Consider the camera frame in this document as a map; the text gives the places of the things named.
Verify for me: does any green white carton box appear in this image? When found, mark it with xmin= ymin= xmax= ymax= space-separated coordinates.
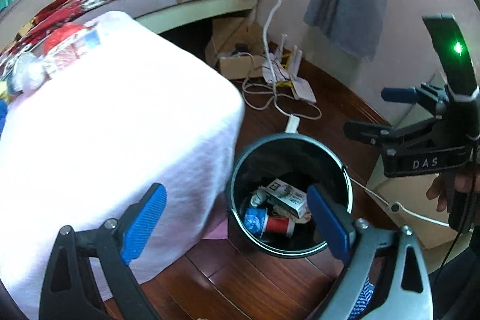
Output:
xmin=264 ymin=179 xmax=308 ymax=218

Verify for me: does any blue glove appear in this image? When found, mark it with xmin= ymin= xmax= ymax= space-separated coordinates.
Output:
xmin=0 ymin=100 xmax=8 ymax=135

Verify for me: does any clear plastic bag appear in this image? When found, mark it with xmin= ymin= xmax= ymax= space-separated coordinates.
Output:
xmin=7 ymin=53 xmax=47 ymax=95

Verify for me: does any red white carton box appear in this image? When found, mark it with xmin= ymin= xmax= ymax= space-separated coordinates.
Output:
xmin=43 ymin=26 xmax=100 ymax=78

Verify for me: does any red plastic bag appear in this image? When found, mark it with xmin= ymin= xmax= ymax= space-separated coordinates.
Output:
xmin=42 ymin=23 xmax=84 ymax=55

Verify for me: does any black trash bin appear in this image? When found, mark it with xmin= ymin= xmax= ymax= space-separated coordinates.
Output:
xmin=224 ymin=133 xmax=353 ymax=259

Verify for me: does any right hand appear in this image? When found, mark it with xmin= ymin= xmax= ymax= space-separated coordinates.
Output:
xmin=426 ymin=171 xmax=479 ymax=212

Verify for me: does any red blue can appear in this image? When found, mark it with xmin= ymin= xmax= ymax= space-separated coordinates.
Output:
xmin=243 ymin=208 xmax=295 ymax=238

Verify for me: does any white power adapter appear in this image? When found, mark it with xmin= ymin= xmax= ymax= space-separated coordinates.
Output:
xmin=285 ymin=115 xmax=300 ymax=134

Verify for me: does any pink sheet covered table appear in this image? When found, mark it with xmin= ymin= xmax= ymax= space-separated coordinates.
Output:
xmin=1 ymin=11 xmax=244 ymax=319

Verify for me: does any white router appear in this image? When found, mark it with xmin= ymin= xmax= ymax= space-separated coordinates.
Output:
xmin=261 ymin=33 xmax=317 ymax=104

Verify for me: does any cardboard box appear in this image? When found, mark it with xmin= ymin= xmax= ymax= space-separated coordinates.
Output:
xmin=205 ymin=18 xmax=265 ymax=80

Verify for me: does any white hanging cable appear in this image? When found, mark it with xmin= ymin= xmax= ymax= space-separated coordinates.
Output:
xmin=239 ymin=0 xmax=324 ymax=122

